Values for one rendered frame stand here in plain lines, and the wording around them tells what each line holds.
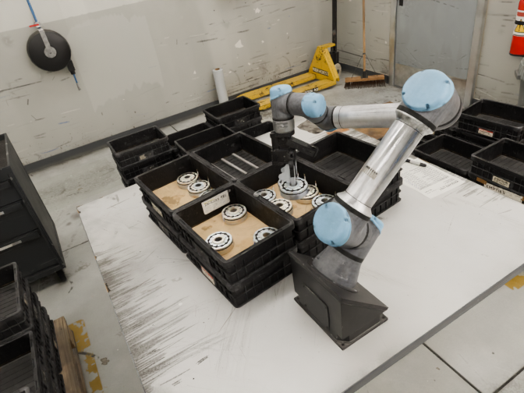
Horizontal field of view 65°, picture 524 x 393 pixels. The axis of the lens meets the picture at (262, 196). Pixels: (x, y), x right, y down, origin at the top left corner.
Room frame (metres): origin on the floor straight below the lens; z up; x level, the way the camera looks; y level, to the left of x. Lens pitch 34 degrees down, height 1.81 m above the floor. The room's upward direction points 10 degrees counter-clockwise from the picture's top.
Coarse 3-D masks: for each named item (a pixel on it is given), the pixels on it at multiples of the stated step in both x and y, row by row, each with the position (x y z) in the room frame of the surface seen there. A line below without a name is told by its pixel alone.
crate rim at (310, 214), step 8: (296, 160) 1.56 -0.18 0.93; (264, 168) 1.54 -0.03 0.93; (312, 168) 1.47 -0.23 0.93; (248, 176) 1.49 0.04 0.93; (328, 176) 1.39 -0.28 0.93; (240, 184) 1.44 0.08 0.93; (344, 184) 1.32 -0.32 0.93; (264, 200) 1.29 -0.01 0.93; (328, 200) 1.22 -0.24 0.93; (280, 208) 1.22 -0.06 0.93; (288, 216) 1.17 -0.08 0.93; (304, 216) 1.15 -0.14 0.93; (312, 216) 1.17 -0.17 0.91; (296, 224) 1.14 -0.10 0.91
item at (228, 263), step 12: (216, 192) 1.41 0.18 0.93; (192, 204) 1.35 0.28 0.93; (264, 204) 1.27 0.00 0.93; (192, 228) 1.19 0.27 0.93; (288, 228) 1.11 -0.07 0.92; (204, 240) 1.11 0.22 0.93; (264, 240) 1.06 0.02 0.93; (216, 252) 1.04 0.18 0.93; (240, 252) 1.02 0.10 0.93; (252, 252) 1.03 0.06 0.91; (228, 264) 0.98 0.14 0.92
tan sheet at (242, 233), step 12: (216, 216) 1.39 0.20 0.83; (252, 216) 1.34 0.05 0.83; (204, 228) 1.31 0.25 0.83; (216, 228) 1.30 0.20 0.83; (228, 228) 1.29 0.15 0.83; (240, 228) 1.27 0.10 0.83; (252, 228) 1.26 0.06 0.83; (240, 240) 1.20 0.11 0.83; (252, 240) 1.19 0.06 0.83; (228, 252) 1.15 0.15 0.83
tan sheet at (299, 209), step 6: (276, 186) 1.53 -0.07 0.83; (276, 192) 1.49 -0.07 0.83; (282, 198) 1.43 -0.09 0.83; (294, 204) 1.37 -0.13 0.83; (300, 204) 1.37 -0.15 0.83; (306, 204) 1.36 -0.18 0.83; (294, 210) 1.34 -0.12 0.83; (300, 210) 1.33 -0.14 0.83; (306, 210) 1.32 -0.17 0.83; (294, 216) 1.30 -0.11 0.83
